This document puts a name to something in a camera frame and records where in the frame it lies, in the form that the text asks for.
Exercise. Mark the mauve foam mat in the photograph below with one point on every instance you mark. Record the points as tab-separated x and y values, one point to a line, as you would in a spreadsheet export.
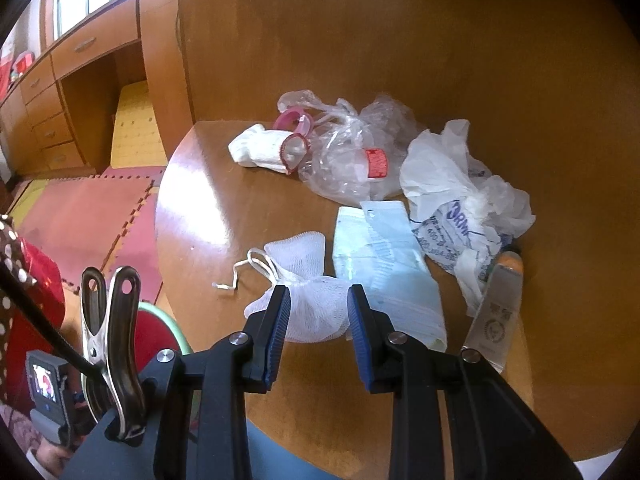
137	240

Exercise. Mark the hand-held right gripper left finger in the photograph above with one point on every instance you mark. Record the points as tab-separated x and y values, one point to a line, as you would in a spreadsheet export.
277	340

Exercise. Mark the yellow grid board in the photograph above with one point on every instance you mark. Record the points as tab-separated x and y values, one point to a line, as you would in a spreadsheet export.
135	130

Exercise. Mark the silver tube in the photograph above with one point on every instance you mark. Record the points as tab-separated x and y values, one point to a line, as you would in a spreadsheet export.
492	320

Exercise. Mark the metal spring clip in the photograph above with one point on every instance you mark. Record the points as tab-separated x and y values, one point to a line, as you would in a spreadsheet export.
120	335

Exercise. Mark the red bin with green rim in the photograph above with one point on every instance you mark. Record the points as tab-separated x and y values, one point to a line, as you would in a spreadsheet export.
155	330

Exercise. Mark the white mesh bag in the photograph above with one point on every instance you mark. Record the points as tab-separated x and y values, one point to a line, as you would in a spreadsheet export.
310	305

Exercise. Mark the blue foam mat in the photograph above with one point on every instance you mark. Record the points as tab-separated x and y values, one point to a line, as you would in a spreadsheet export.
280	455

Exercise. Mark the round wooden table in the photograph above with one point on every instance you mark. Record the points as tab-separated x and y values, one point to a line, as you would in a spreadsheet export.
225	200

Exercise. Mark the red box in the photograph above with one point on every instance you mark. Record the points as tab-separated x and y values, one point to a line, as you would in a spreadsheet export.
23	62

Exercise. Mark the red hanging banner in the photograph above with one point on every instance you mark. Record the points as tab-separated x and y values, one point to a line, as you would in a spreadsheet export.
6	77

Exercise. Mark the wooden wardrobe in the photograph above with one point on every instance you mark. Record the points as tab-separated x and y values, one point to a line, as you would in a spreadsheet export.
160	60

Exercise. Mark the brown polka dot cloth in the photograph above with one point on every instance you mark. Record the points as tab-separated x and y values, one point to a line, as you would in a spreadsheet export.
12	255

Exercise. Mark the white printed plastic bag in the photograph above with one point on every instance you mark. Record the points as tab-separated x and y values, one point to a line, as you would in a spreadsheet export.
450	185

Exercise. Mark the wooden desk with drawers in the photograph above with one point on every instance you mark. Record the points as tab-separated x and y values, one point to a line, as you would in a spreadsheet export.
65	50

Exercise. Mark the dusty pink foam mat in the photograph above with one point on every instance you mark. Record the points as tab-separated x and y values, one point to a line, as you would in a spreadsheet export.
75	210

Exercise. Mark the red patterned cushion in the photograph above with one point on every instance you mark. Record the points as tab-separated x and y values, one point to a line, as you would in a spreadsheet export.
45	280

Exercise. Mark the white sock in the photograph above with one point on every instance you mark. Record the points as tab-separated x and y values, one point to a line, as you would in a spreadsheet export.
260	147

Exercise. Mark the clear plastic bag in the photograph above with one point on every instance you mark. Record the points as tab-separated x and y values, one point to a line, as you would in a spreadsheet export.
395	115

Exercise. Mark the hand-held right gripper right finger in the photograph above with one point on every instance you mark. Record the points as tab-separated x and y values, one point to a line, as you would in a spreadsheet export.
361	350

